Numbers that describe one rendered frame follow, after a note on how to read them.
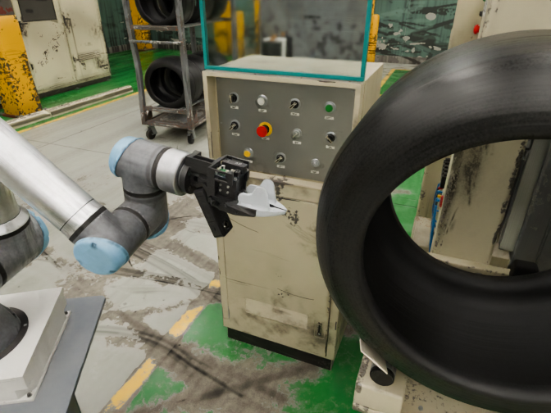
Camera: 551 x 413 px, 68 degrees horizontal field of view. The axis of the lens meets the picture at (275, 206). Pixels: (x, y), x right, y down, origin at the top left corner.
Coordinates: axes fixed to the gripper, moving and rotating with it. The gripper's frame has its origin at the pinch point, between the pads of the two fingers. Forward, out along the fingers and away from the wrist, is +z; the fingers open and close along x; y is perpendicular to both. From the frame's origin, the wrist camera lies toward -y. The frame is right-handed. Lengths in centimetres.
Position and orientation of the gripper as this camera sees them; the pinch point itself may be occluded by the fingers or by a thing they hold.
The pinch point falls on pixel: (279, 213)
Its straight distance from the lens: 77.2
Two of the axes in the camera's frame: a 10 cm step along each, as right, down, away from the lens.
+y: 1.1, -8.5, -5.2
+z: 9.2, 2.9, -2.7
